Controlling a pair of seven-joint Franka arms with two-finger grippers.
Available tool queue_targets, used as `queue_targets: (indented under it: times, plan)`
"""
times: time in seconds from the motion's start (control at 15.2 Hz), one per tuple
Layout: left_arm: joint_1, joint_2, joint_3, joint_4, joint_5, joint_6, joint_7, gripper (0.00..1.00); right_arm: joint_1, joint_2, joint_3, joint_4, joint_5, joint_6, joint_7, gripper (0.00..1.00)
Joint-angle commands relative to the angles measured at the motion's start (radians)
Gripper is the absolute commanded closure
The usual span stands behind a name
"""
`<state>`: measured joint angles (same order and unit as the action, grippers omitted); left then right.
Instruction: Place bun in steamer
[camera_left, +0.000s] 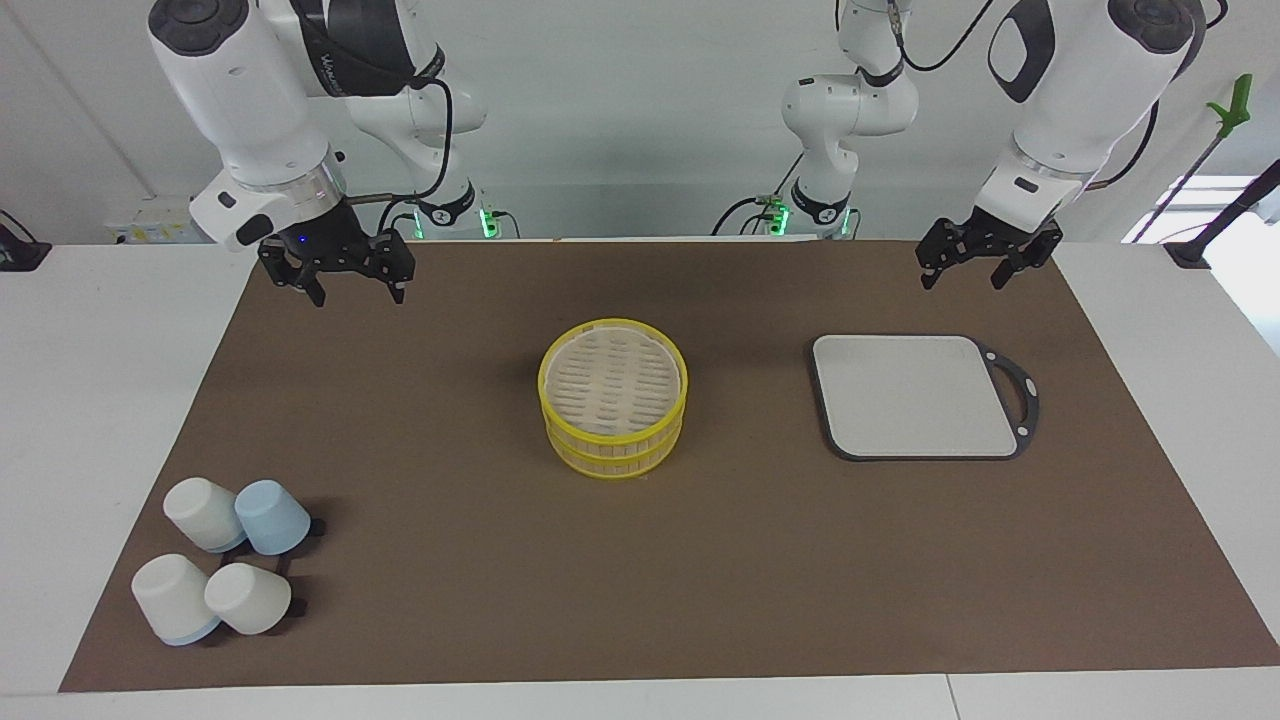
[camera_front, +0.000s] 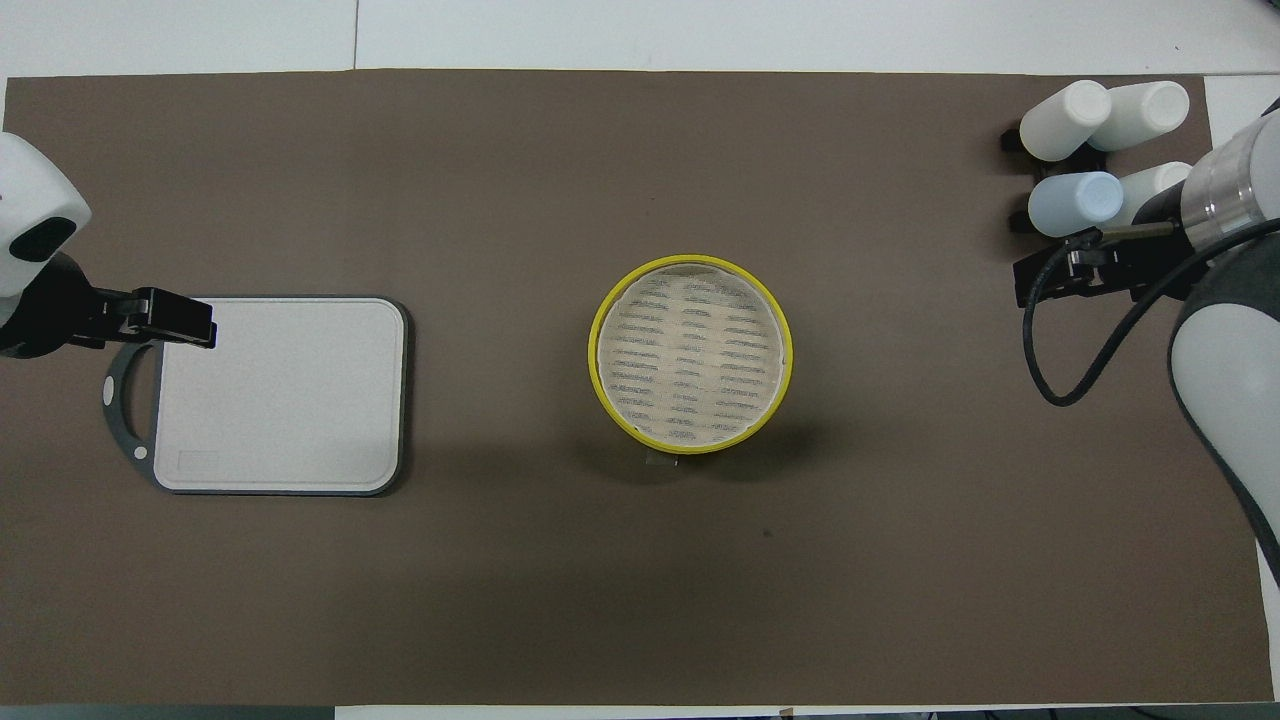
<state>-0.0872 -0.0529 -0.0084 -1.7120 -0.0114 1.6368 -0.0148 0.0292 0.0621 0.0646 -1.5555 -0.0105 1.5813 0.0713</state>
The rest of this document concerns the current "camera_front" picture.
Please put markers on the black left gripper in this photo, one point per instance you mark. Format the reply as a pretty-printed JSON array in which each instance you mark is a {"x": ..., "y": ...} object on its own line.
[{"x": 60, "y": 315}]

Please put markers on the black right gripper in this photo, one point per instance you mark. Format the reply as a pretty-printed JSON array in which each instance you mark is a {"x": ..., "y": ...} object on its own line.
[{"x": 1160, "y": 260}]

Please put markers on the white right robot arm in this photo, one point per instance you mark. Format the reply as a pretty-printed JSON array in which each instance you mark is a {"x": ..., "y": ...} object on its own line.
[{"x": 1230, "y": 400}]

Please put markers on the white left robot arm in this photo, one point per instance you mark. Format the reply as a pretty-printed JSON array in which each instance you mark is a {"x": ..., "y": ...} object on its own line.
[{"x": 30, "y": 200}]

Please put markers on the light blue plastic cup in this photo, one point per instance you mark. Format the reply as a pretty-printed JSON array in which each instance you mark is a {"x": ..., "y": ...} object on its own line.
[{"x": 1075, "y": 203}]

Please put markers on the grey rimmed white cutting board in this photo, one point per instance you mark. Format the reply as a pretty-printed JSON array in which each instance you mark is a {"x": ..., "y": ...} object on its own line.
[{"x": 290, "y": 400}]

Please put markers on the black cup rack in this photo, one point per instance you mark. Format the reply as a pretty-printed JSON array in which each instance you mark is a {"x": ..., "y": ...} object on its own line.
[{"x": 1010, "y": 138}]

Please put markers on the cream plastic cup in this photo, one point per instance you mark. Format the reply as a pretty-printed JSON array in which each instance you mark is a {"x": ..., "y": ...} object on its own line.
[
  {"x": 1062, "y": 122},
  {"x": 1150, "y": 185}
]

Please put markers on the cream cup with blue rim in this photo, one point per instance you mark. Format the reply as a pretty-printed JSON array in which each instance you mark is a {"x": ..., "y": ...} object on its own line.
[{"x": 1145, "y": 112}]

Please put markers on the brown table mat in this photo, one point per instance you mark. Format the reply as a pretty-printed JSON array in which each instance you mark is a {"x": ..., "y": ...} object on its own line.
[{"x": 900, "y": 500}]

